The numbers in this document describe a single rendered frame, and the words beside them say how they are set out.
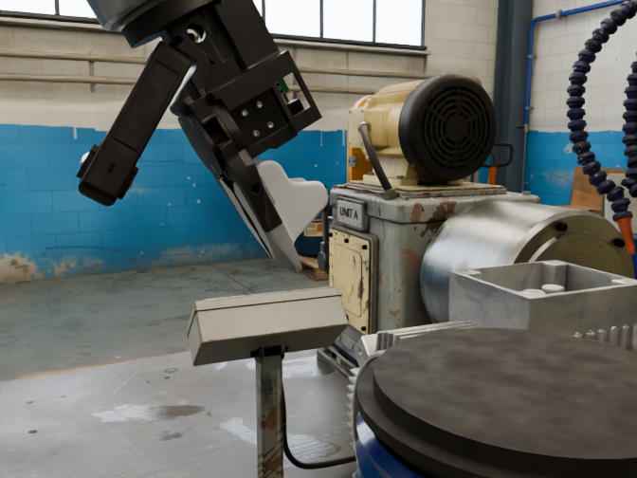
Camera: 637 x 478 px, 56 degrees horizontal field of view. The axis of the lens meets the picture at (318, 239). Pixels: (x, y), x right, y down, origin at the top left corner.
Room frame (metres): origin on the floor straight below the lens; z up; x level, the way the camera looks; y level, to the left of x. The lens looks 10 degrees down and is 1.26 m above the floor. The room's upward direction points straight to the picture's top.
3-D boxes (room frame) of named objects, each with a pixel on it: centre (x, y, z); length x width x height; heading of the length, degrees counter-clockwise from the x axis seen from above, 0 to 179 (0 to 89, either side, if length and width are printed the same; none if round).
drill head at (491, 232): (0.91, -0.28, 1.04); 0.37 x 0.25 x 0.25; 23
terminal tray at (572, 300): (0.49, -0.19, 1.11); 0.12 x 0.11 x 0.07; 112
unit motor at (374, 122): (1.16, -0.15, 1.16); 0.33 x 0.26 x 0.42; 23
